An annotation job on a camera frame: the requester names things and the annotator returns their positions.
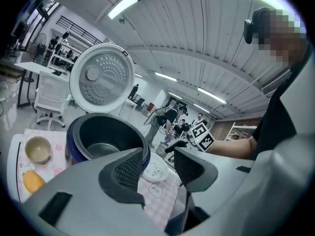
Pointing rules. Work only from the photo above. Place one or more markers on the black head-worn camera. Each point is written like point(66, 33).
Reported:
point(248, 32)

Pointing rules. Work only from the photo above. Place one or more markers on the black pot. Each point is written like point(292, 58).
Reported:
point(103, 131)

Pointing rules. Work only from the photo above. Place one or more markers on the black office chair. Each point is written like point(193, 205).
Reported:
point(140, 102)

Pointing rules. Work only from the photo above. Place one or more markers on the beige bowl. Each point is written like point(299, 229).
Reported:
point(38, 150)

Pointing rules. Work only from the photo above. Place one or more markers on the white shelf rack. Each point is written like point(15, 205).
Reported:
point(61, 58)

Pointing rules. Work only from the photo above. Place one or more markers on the white perforated steam plate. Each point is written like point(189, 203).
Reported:
point(157, 168)

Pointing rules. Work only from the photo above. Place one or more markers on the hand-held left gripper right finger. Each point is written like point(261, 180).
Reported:
point(197, 176)

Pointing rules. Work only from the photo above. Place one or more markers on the blue rice cooker white lid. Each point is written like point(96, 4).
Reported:
point(103, 77)

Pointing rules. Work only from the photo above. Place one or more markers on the black pedestal fan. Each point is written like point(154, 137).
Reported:
point(40, 43)

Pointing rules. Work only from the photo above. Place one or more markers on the black balcony railing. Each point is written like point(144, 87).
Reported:
point(78, 29)

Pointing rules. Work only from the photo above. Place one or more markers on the pink checkered tablecloth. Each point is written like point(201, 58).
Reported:
point(157, 200)

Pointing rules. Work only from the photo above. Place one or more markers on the person's right forearm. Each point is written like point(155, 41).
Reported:
point(233, 147)

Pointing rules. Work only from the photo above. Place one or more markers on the white office chair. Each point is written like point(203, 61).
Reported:
point(49, 92)

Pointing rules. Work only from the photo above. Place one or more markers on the orange fruit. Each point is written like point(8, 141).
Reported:
point(33, 182)

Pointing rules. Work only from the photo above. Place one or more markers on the white wall air conditioner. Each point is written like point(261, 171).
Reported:
point(270, 87)

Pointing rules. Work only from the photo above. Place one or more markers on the long ceiling light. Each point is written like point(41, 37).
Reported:
point(175, 95)
point(165, 77)
point(211, 95)
point(138, 75)
point(123, 5)
point(201, 108)

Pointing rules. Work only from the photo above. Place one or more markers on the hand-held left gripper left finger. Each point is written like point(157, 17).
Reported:
point(118, 178)

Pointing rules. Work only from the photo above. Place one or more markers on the red box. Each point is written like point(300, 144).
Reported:
point(150, 106)

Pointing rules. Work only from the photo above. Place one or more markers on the small ceiling fixture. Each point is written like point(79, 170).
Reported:
point(122, 21)

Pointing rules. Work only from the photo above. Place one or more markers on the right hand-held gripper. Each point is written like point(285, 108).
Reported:
point(201, 136)

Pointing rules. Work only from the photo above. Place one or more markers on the person's black shirt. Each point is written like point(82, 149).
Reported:
point(275, 122)

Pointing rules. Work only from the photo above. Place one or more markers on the person's head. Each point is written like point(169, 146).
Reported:
point(283, 33)

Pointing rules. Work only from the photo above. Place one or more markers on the white desk black legs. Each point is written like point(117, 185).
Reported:
point(32, 66)

